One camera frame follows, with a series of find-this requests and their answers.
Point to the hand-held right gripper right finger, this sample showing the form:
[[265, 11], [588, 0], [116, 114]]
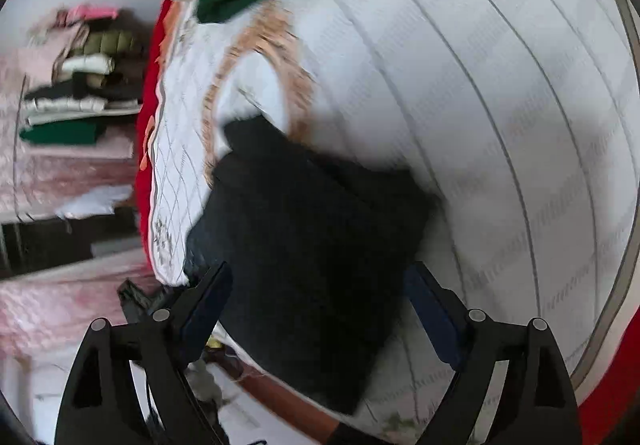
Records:
[[431, 317]]

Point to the white crumpled cloth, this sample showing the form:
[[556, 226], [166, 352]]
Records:
[[92, 202]]

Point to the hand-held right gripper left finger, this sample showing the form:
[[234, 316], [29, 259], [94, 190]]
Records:
[[200, 320]]

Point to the pink quilted cloth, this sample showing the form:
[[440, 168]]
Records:
[[50, 305]]

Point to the heap of assorted clothes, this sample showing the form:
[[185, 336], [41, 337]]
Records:
[[80, 75]]

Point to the black leather jacket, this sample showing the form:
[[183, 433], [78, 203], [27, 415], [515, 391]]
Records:
[[310, 265]]

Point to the white diamond patterned bed sheet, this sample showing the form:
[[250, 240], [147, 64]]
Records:
[[500, 125]]

